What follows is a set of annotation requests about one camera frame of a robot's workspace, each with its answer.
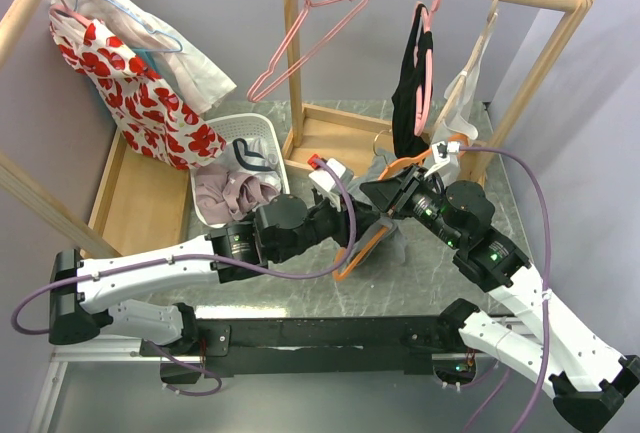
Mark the white plastic laundry basket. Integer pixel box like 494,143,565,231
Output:
190,113,290,227

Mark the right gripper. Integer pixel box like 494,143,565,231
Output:
359,162,463,249

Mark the pink plastic hanger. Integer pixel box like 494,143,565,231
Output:
414,0,442,136

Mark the red floral white garment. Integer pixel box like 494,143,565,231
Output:
49,3,226,170

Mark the left wooden clothes rack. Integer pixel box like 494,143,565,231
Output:
0,0,194,284

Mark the white sheer tank top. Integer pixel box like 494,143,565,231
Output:
431,50,483,143

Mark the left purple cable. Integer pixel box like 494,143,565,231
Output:
10,157,359,337

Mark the mauve pink tank top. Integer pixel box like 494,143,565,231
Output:
195,164,280,225

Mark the grey tank top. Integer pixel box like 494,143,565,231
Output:
347,149,407,264

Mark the purple cable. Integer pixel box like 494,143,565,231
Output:
462,147,554,433
10,157,359,337

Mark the orange plastic hanger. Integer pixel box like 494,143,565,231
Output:
332,147,441,281

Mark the black tank top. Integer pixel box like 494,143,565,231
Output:
391,2,433,158

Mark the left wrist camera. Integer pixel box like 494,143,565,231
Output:
307,154,354,212

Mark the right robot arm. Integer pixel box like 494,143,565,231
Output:
360,166,639,432

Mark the beige wooden hanger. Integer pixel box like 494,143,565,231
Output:
432,0,500,132

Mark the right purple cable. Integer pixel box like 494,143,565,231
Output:
462,147,554,433

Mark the blue wire hanger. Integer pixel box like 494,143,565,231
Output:
67,0,184,54

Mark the white pale pink garment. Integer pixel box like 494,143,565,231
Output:
64,0,237,114

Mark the thin pink wire hanger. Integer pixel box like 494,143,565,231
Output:
245,0,371,103

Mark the white navy tank top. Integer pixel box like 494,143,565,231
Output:
219,137,282,192

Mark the wooden clothes rack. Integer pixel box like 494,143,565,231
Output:
0,0,194,284
279,0,599,184

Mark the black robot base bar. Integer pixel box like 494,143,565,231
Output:
140,299,476,378

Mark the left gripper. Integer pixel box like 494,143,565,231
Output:
274,190,381,264

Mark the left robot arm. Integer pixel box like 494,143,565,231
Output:
48,194,380,355

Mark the right wooden clothes rack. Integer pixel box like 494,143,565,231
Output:
279,0,599,184

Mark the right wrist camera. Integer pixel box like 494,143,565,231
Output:
423,140,464,185

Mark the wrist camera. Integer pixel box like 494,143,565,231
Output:
307,154,354,212
423,140,464,185

